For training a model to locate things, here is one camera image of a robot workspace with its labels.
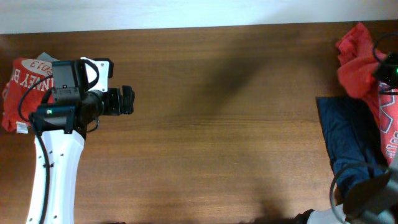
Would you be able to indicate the folded light blue t-shirt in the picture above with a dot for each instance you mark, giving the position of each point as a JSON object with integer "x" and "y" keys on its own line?
{"x": 46, "y": 57}

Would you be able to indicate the folded red printed t-shirt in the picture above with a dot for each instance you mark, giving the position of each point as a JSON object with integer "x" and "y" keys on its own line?
{"x": 25, "y": 73}

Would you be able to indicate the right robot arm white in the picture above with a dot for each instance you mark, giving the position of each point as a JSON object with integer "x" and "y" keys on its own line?
{"x": 364, "y": 187}

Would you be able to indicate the orange-red t-shirt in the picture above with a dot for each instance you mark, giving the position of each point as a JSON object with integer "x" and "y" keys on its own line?
{"x": 356, "y": 76}

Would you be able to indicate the navy blue garment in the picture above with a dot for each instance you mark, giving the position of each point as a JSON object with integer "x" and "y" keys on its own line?
{"x": 350, "y": 132}

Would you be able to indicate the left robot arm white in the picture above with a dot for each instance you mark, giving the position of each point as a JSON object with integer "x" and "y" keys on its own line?
{"x": 79, "y": 96}

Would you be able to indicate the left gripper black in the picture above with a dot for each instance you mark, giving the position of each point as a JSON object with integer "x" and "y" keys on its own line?
{"x": 115, "y": 107}

